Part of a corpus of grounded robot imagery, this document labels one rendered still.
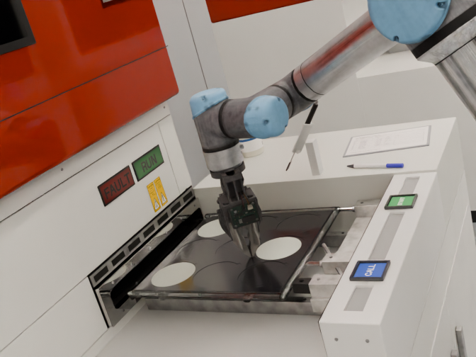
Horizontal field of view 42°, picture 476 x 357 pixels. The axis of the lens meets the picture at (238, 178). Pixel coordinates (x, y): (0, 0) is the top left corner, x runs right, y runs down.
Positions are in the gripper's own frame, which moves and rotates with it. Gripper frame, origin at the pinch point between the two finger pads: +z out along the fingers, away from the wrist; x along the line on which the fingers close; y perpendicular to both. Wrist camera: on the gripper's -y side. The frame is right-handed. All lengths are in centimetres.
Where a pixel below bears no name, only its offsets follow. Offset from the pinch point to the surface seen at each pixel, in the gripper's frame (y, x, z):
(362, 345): 44.1, 8.2, -0.7
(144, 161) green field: -22.3, -16.1, -19.3
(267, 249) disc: 0.0, 3.7, 1.4
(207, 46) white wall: -354, 43, -3
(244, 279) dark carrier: 9.0, -3.5, 1.6
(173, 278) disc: -1.5, -17.3, 1.5
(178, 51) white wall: -320, 18, -9
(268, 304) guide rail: 11.8, -0.3, 7.3
